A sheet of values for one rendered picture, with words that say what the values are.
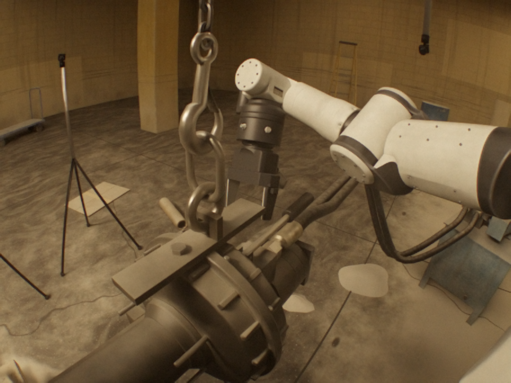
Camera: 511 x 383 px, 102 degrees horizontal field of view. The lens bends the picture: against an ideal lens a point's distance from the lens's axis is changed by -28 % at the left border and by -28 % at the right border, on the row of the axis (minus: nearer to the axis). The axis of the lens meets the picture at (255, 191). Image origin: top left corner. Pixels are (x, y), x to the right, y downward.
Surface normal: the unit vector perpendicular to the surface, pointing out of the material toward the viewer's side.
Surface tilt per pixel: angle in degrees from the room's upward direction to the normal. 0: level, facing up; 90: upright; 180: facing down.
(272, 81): 81
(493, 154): 64
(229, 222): 0
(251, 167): 70
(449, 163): 86
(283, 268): 34
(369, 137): 54
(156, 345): 23
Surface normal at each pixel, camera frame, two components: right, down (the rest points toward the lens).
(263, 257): 0.05, -0.89
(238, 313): 0.48, -0.39
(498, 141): -0.73, -0.58
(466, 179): -0.93, 0.31
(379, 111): -0.39, -0.36
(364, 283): -0.07, -0.70
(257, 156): -0.69, -0.05
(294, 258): 0.50, -0.57
